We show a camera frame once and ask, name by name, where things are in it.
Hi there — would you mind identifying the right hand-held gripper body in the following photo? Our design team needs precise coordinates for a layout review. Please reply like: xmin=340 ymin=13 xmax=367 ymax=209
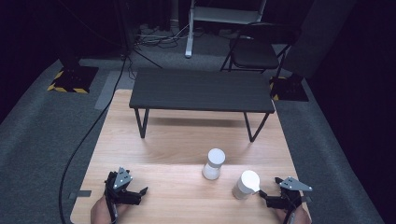
xmin=265 ymin=175 xmax=313 ymax=210

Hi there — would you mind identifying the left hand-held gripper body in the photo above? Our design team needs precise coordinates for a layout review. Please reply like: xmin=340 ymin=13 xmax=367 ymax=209
xmin=104 ymin=167 xmax=143 ymax=206

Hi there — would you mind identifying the jar with white flip cap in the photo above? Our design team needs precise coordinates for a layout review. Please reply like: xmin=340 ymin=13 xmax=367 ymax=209
xmin=232 ymin=169 xmax=262 ymax=201

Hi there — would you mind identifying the jar with white round cap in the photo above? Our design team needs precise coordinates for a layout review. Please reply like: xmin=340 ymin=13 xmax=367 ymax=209
xmin=201 ymin=147 xmax=226 ymax=181

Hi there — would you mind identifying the small black shelf table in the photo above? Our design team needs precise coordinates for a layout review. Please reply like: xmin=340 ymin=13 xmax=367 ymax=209
xmin=128 ymin=67 xmax=276 ymax=144

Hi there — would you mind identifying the person's right hand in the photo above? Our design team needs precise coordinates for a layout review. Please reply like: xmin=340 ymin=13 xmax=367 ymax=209
xmin=275 ymin=204 xmax=311 ymax=224

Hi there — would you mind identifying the person's left hand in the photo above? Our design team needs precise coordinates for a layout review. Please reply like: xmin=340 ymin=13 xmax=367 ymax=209
xmin=90 ymin=195 xmax=130 ymax=224

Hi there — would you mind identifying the grey tape piece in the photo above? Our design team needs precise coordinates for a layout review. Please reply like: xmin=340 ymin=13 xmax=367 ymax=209
xmin=68 ymin=189 xmax=92 ymax=200

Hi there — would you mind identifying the grey floor strip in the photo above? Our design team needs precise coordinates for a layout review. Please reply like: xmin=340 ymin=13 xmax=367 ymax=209
xmin=93 ymin=70 xmax=138 ymax=111

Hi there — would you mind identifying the black yellow-striped stand base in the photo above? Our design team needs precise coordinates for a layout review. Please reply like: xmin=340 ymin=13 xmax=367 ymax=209
xmin=269 ymin=74 xmax=310 ymax=103
xmin=46 ymin=65 xmax=100 ymax=94

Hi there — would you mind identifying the black folding chair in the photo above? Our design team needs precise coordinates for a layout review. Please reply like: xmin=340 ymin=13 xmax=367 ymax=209
xmin=219 ymin=21 xmax=303 ymax=78

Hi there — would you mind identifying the black stand pole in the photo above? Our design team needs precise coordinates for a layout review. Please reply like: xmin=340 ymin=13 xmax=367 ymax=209
xmin=113 ymin=0 xmax=135 ymax=60

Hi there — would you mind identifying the grey leaning panel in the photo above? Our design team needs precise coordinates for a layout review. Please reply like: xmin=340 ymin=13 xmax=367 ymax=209
xmin=283 ymin=0 xmax=358 ymax=78

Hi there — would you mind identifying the white metal stand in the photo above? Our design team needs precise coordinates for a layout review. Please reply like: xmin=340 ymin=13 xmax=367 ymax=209
xmin=184 ymin=0 xmax=268 ymax=59

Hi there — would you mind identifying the left hand-held gripper cable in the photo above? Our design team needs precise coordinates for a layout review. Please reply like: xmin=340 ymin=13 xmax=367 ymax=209
xmin=104 ymin=176 xmax=120 ymax=224

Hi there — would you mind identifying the hand-held gripper cable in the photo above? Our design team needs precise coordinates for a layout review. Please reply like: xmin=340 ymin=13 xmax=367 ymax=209
xmin=104 ymin=176 xmax=120 ymax=224
xmin=281 ymin=192 xmax=304 ymax=224

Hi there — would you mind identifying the right hand-held gripper cable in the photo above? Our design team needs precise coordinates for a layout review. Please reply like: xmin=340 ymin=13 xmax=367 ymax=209
xmin=281 ymin=192 xmax=304 ymax=224

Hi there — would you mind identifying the long black floor cable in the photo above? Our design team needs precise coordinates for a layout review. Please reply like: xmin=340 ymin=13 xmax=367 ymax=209
xmin=58 ymin=55 xmax=129 ymax=224

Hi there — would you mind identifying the bundle of floor cables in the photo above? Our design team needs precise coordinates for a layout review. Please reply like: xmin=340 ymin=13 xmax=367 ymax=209
xmin=134 ymin=22 xmax=191 ymax=49

